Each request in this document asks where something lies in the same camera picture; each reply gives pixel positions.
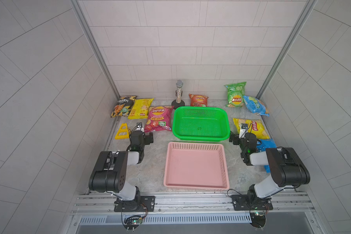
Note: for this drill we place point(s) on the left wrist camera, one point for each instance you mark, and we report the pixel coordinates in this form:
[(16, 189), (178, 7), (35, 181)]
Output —
[(139, 127)]

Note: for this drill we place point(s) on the green cucumber chips bag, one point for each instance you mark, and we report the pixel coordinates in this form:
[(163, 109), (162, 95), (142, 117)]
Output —
[(235, 94)]

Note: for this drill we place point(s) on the small red chips bag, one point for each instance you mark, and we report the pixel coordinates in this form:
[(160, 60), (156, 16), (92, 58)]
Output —
[(198, 100)]

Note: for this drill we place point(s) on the microphone-like stand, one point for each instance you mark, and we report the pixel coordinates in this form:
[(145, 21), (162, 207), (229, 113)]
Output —
[(178, 102)]

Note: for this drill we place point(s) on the yellow chips bag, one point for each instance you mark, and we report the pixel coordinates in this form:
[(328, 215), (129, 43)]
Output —
[(256, 127), (140, 109)]

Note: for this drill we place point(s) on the black chips bag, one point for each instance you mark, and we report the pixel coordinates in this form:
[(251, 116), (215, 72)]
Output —
[(123, 106)]

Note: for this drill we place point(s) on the yellow triangular block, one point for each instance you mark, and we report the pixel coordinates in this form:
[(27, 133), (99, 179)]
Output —
[(123, 132)]

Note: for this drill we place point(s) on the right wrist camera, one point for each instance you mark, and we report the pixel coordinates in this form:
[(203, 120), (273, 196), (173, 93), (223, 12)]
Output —
[(243, 129)]

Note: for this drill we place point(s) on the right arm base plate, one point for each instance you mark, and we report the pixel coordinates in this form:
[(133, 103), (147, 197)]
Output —
[(247, 203)]

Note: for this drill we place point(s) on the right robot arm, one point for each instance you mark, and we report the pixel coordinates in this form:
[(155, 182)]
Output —
[(287, 171)]

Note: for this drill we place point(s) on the pink plastic basket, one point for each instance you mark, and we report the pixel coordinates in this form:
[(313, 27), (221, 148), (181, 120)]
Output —
[(196, 166)]

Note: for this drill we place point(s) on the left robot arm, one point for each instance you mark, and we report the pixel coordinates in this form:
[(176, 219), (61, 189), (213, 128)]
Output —
[(109, 175)]

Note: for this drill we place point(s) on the left circuit board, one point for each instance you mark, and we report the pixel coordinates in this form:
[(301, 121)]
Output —
[(132, 222)]

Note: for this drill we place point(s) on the right circuit board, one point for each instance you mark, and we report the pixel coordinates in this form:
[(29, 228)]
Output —
[(258, 220)]

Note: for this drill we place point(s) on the green plastic basket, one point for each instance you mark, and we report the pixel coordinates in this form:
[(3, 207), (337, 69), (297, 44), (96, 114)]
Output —
[(208, 124)]

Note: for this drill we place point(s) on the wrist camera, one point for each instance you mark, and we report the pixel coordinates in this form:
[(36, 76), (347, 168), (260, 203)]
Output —
[(139, 127), (243, 129)]

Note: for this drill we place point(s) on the light blue chips bag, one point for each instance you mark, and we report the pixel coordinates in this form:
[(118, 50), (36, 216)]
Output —
[(255, 106)]

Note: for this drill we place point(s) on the aluminium front rail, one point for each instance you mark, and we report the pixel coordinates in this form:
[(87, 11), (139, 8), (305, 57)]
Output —
[(186, 208)]

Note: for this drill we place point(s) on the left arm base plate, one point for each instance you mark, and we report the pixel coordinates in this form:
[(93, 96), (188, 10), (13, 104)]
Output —
[(142, 204)]

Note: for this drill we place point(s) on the circuit board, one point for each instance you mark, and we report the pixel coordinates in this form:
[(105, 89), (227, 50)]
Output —
[(132, 222), (258, 220)]

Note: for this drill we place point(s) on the magenta tomato chips bag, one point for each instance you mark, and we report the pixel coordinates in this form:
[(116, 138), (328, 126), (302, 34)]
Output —
[(159, 119)]

